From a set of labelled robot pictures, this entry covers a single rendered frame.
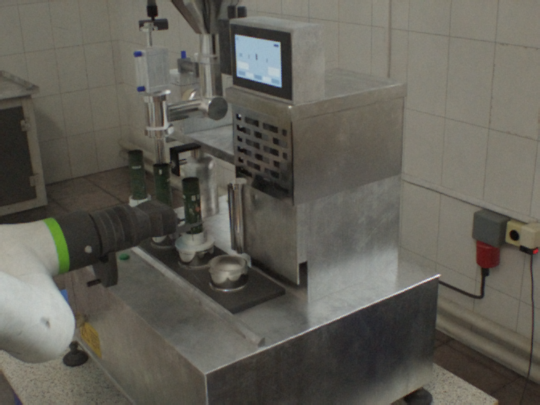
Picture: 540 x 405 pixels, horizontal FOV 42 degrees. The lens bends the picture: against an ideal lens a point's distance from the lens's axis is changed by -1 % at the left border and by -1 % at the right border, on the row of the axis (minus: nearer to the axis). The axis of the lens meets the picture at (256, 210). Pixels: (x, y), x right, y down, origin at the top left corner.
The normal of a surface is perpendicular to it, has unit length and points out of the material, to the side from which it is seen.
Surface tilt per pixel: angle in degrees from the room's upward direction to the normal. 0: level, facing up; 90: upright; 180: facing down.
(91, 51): 90
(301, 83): 90
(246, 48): 90
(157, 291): 0
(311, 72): 90
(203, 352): 0
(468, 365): 0
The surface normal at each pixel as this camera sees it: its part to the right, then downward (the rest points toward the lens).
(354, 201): 0.57, 0.29
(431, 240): -0.82, 0.24
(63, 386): -0.04, -0.93
